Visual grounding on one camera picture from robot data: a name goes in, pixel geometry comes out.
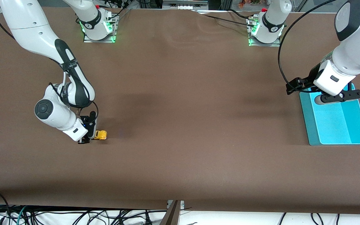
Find teal plastic bin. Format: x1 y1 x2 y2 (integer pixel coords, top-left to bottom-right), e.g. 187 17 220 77
299 83 360 146

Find brown table cover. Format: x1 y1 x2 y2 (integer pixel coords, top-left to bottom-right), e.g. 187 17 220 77
0 7 360 215

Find orange decorative plant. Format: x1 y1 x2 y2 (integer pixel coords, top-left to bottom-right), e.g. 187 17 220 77
237 0 262 9

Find brown table leg beam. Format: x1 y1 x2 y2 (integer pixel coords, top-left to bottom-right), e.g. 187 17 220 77
159 200 181 225

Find grey box with ports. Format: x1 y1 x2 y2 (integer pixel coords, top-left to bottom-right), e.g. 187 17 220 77
162 0 209 10

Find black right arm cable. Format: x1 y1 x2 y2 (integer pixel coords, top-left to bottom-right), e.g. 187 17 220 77
48 70 99 125

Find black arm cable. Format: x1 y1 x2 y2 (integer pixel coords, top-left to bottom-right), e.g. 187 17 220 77
278 0 351 91
48 70 99 125

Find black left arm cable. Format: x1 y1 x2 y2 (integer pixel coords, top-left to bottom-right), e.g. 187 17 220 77
278 0 351 91

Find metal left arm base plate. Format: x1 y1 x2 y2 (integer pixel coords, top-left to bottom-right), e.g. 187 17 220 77
248 16 282 48

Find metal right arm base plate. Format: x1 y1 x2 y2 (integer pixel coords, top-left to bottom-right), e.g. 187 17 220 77
83 11 118 43

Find green floor cable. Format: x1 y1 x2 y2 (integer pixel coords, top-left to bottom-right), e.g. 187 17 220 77
15 206 28 225

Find long black table cable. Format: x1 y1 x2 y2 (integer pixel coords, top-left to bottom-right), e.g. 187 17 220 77
192 9 257 25

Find tangled black floor cables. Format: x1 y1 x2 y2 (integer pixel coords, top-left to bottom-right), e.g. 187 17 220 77
0 205 168 225

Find metal table bracket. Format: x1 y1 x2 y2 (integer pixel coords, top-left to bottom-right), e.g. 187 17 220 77
167 200 185 210

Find black base power cable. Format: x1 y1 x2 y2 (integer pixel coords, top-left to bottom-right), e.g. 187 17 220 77
105 0 133 24

